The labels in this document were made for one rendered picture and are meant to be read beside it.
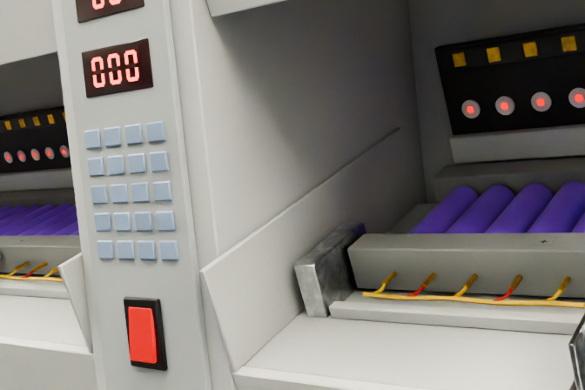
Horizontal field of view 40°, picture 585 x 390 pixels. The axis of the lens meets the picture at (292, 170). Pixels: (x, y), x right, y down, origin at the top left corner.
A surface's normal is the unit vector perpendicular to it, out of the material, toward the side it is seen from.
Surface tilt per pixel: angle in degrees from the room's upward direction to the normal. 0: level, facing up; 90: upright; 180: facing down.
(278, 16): 90
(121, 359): 90
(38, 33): 105
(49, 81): 90
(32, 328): 15
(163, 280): 90
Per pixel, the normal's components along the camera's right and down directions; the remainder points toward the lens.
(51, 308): -0.26, -0.93
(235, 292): 0.80, -0.05
